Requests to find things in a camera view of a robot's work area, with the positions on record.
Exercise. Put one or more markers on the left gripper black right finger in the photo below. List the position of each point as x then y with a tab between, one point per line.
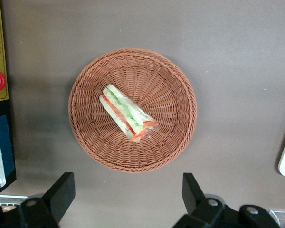
192	194

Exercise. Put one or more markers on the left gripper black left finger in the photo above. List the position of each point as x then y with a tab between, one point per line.
59	190

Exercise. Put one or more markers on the triangle sandwich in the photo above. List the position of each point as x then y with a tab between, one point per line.
126	111

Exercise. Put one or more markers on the empty brown wicker basket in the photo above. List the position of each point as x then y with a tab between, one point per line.
161	95

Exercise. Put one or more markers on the rice cracker snack packet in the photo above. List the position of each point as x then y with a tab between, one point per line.
9	208

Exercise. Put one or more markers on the clear acrylic bottle rack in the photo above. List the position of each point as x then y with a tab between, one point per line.
279	217

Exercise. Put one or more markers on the black machine with yellow panel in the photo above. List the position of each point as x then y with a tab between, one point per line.
2	111

